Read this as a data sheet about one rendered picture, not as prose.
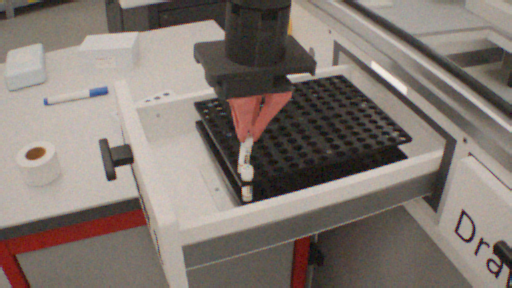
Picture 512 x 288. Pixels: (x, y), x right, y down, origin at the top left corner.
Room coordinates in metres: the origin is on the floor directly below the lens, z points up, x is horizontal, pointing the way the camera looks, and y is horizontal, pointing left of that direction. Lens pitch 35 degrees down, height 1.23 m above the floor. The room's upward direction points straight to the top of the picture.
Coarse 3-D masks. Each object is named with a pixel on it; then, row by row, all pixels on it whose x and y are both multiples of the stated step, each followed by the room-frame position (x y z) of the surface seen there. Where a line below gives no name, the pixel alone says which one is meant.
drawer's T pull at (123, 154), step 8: (104, 144) 0.45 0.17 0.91; (128, 144) 0.45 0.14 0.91; (104, 152) 0.44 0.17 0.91; (112, 152) 0.44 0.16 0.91; (120, 152) 0.44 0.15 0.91; (128, 152) 0.44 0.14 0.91; (104, 160) 0.42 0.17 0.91; (112, 160) 0.42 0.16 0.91; (120, 160) 0.43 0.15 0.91; (128, 160) 0.43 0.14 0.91; (104, 168) 0.41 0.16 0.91; (112, 168) 0.41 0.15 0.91; (112, 176) 0.40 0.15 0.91
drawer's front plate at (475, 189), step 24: (456, 168) 0.40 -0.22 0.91; (480, 168) 0.38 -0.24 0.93; (456, 192) 0.39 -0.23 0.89; (480, 192) 0.36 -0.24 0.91; (504, 192) 0.34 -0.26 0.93; (456, 216) 0.38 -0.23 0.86; (480, 216) 0.35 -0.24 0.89; (504, 216) 0.32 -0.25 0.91; (456, 240) 0.37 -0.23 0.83; (504, 240) 0.31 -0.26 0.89; (480, 264) 0.33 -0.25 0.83; (504, 264) 0.30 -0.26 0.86
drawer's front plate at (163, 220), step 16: (128, 96) 0.53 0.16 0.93; (128, 112) 0.49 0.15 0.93; (128, 128) 0.46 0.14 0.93; (144, 144) 0.43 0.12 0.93; (144, 160) 0.40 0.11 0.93; (144, 176) 0.37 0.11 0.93; (160, 176) 0.38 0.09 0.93; (144, 192) 0.38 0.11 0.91; (160, 192) 0.35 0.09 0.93; (160, 208) 0.33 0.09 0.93; (160, 224) 0.31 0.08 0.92; (176, 224) 0.32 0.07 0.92; (160, 240) 0.32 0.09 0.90; (176, 240) 0.31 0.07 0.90; (160, 256) 0.34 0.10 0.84; (176, 256) 0.31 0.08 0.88; (176, 272) 0.31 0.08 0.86
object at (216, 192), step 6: (198, 168) 0.50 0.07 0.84; (204, 168) 0.49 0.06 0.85; (210, 168) 0.49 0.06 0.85; (204, 174) 0.48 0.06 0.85; (210, 174) 0.48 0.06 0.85; (204, 180) 0.47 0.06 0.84; (210, 180) 0.47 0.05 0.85; (216, 180) 0.47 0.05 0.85; (210, 186) 0.46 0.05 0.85; (216, 186) 0.46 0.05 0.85; (210, 192) 0.45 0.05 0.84; (216, 192) 0.44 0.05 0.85; (222, 192) 0.44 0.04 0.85; (216, 198) 0.43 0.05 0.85; (222, 198) 0.43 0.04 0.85; (216, 204) 0.43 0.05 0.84; (222, 204) 0.42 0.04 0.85; (228, 204) 0.42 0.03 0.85; (222, 210) 0.41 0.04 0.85
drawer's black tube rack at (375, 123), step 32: (320, 96) 0.58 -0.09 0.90; (352, 96) 0.58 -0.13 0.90; (288, 128) 0.50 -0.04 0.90; (320, 128) 0.51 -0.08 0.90; (352, 128) 0.51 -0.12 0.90; (384, 128) 0.50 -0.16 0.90; (224, 160) 0.48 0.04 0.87; (256, 160) 0.48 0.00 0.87; (288, 160) 0.48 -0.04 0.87; (320, 160) 0.48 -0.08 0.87; (352, 160) 0.48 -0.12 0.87; (384, 160) 0.48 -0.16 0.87; (256, 192) 0.42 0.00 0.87; (288, 192) 0.42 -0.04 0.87
